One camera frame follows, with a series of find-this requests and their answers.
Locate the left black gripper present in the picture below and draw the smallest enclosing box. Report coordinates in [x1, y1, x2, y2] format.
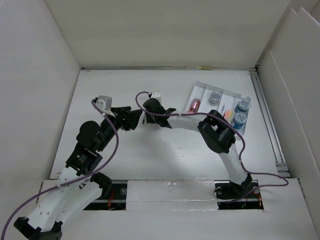
[96, 106, 142, 152]

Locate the pink capped marker tube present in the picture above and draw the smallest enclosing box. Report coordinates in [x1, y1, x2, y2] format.
[188, 98, 201, 113]

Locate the white compartment tray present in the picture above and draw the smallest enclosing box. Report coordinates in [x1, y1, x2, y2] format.
[184, 81, 251, 124]

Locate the clear paperclip jar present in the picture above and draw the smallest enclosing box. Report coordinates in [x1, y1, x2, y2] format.
[208, 91, 222, 104]

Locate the beige yellow highlighter pen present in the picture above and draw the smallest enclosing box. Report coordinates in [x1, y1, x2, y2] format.
[197, 66, 213, 71]

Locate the blue round jar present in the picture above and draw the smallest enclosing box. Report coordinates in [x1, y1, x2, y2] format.
[234, 99, 251, 113]
[231, 112, 247, 130]

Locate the black gel pen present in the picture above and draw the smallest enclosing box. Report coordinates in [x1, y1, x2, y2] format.
[142, 113, 146, 124]

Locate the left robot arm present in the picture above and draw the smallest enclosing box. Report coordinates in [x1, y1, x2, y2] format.
[13, 105, 142, 240]

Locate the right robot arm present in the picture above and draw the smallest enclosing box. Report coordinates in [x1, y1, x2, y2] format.
[143, 98, 252, 199]

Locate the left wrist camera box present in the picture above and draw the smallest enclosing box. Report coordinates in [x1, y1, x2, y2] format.
[93, 95, 112, 112]

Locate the front mounting rail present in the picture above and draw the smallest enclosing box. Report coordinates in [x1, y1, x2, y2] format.
[92, 179, 264, 211]

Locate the aluminium rail right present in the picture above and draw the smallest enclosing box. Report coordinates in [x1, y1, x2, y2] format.
[249, 68, 291, 178]

